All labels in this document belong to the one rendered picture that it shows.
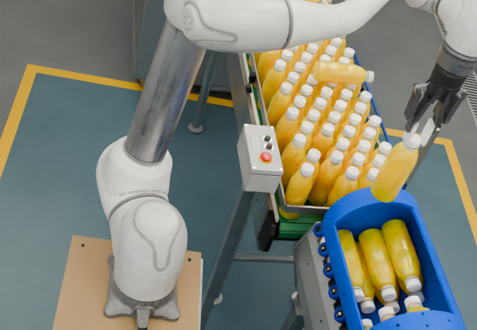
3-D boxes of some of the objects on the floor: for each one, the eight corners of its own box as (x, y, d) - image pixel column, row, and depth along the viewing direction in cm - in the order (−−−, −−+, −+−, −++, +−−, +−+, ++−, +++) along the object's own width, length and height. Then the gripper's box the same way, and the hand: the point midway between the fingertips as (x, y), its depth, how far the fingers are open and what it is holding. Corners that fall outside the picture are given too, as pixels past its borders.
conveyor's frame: (211, 370, 275) (269, 229, 214) (185, 101, 389) (218, -40, 329) (323, 370, 287) (408, 237, 226) (266, 109, 401) (312, -25, 341)
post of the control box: (192, 338, 283) (250, 173, 216) (191, 329, 286) (248, 164, 219) (201, 338, 284) (262, 174, 217) (200, 329, 287) (260, 165, 220)
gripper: (424, 72, 149) (386, 150, 165) (492, 79, 153) (448, 155, 169) (414, 52, 154) (377, 129, 170) (480, 59, 158) (438, 134, 174)
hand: (418, 132), depth 167 cm, fingers closed on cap, 4 cm apart
